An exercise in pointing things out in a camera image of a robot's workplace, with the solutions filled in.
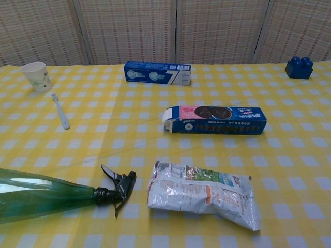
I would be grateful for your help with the white toothbrush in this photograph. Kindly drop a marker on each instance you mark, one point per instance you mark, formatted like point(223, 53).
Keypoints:
point(60, 112)

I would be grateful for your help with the white paper cup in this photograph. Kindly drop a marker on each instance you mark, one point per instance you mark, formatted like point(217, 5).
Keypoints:
point(36, 77)

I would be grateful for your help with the silver snack packet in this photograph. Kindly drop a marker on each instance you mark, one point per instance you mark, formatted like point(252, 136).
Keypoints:
point(201, 193)

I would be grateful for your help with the yellow checkered tablecloth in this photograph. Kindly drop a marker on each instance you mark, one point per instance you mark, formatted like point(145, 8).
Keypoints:
point(103, 144)

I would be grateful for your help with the woven folding screen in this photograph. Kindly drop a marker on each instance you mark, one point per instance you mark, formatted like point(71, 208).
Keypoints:
point(144, 28)

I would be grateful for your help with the blue and pink cookie box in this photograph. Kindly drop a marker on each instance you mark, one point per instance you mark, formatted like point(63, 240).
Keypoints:
point(217, 121)

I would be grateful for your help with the blue toy building block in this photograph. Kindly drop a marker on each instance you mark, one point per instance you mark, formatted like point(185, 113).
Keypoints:
point(299, 67)

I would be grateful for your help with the green spray bottle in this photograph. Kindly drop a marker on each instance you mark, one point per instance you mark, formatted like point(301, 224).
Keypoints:
point(51, 192)

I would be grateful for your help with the blue toothpaste box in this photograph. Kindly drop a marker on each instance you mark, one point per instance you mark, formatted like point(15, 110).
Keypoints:
point(157, 74)

